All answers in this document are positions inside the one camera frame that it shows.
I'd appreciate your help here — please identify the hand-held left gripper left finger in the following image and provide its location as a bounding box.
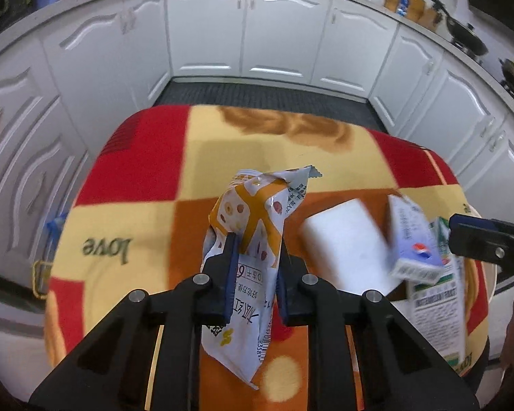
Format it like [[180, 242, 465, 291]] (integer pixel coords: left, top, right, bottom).
[[29, 233, 241, 411]]

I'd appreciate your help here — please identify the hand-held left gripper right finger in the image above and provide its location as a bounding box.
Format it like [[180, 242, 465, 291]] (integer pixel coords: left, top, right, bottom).
[[275, 240, 480, 411]]

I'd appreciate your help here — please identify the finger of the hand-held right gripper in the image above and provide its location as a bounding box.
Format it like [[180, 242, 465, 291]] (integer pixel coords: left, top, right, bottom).
[[451, 229, 514, 266], [449, 213, 514, 236]]

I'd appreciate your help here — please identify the small blue white box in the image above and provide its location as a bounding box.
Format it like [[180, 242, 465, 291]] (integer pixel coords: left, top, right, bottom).
[[387, 194, 444, 284]]

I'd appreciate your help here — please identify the white green carton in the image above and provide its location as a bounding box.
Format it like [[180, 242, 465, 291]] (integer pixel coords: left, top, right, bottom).
[[405, 216, 469, 366]]

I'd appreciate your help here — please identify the silver orange snack packet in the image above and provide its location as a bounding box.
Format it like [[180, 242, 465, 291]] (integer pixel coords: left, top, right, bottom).
[[200, 165, 324, 390]]

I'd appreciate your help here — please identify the white foam block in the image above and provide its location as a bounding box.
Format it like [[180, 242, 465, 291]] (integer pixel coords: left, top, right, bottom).
[[299, 199, 401, 295]]

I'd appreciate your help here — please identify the printed checkered blanket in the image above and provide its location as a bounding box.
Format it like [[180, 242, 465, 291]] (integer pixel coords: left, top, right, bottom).
[[43, 105, 493, 411]]

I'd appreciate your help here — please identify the small blue bag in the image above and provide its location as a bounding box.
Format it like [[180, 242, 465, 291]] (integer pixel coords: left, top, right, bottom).
[[46, 213, 68, 236]]

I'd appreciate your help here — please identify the black wok with lid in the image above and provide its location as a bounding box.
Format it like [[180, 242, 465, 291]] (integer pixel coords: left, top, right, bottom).
[[430, 0, 487, 55]]

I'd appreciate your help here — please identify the dark ribbed floor mat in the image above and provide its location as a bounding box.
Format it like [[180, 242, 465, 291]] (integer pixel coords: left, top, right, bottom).
[[152, 80, 388, 134]]

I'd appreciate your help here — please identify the yellow object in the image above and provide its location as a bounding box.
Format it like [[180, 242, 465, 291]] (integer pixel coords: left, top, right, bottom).
[[32, 260, 53, 299]]

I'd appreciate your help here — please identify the wooden knife block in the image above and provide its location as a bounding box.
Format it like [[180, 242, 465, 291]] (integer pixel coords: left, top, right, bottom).
[[420, 2, 442, 32]]

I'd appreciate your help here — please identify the wooden cutting board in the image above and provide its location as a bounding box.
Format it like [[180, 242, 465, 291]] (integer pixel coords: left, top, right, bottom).
[[384, 0, 429, 22]]

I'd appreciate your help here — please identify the row of white cabinet doors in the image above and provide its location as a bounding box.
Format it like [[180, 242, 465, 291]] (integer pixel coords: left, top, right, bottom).
[[0, 0, 514, 275]]

